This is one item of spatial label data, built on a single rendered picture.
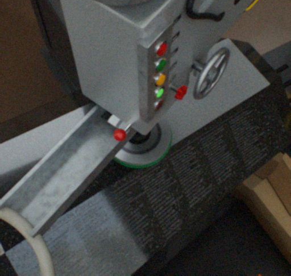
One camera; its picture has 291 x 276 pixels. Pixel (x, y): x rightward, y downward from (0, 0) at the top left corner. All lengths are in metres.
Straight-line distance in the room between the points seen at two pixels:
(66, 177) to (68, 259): 0.37
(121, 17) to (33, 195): 0.54
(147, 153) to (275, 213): 0.86
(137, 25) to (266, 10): 2.21
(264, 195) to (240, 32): 1.10
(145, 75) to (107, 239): 0.73
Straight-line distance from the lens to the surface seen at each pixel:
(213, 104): 1.64
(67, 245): 1.52
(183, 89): 1.15
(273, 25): 2.99
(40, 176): 1.25
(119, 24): 0.91
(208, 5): 1.14
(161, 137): 1.50
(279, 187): 2.21
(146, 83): 0.98
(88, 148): 1.27
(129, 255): 1.60
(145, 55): 0.90
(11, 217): 1.20
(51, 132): 1.60
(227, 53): 1.23
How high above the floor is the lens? 2.20
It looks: 61 degrees down
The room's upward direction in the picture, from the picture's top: 1 degrees counter-clockwise
